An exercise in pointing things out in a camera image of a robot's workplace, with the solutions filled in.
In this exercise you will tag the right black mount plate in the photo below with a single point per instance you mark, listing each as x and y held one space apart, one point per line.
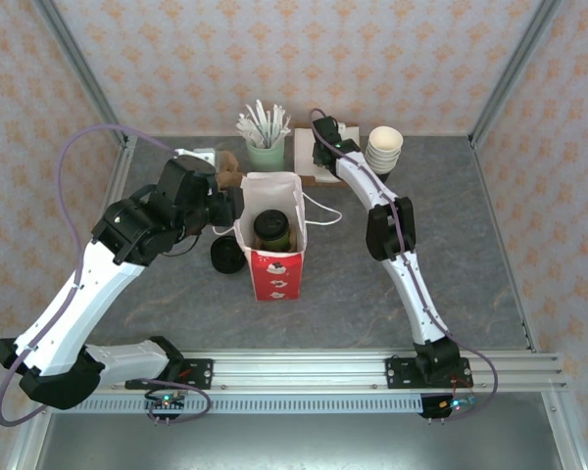
397 372

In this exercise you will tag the right aluminium frame post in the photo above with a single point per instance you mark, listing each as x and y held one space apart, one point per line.
515 68

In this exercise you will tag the grey metal shelf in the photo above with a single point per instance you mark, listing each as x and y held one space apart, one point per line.
299 445

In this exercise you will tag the black plastic cup lid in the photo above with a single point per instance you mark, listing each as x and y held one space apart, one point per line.
270 222

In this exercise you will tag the stack of black lids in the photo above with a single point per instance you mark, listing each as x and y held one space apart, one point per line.
228 257

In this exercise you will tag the left lower frame post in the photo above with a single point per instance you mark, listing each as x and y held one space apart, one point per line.
27 443

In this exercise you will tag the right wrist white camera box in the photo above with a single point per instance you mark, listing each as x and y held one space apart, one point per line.
341 127

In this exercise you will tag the stack of pulp cup carriers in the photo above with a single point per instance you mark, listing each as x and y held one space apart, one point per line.
230 169

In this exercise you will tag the aluminium frame post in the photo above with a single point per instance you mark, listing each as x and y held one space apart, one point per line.
515 68
83 68

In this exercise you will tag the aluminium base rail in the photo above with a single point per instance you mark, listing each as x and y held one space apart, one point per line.
299 367

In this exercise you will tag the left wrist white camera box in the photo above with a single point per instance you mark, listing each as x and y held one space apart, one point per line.
198 154

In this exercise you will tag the stack of paper cups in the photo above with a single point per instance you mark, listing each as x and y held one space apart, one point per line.
384 139

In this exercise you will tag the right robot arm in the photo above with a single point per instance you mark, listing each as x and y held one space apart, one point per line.
416 294

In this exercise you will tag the left aluminium frame post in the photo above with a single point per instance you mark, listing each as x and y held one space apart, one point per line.
83 68

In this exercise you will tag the white wrapped straw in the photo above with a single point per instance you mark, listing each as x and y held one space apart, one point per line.
278 112
287 122
252 113
259 108
241 125

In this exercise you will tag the white napkin stack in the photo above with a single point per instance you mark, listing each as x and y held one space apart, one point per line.
302 147

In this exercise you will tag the right aluminium table rail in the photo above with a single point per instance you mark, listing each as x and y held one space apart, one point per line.
489 196

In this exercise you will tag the left black mount plate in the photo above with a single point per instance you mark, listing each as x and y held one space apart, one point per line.
201 372

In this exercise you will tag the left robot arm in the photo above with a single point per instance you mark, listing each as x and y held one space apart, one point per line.
78 303

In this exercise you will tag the controller board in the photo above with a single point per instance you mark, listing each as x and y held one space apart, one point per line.
166 402
451 405

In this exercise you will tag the left controller board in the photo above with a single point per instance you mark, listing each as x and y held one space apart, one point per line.
166 402

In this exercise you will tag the red white paper bag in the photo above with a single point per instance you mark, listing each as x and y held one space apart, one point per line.
277 279

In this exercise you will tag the mint green holder cup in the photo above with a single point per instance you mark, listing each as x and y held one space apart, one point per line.
267 156

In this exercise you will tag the black mount plate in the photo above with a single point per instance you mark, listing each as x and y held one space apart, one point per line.
201 372
397 372

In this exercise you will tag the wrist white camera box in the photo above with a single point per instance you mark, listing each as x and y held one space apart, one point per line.
341 127
198 154

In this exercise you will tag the right controller board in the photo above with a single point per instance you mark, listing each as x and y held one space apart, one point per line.
451 405

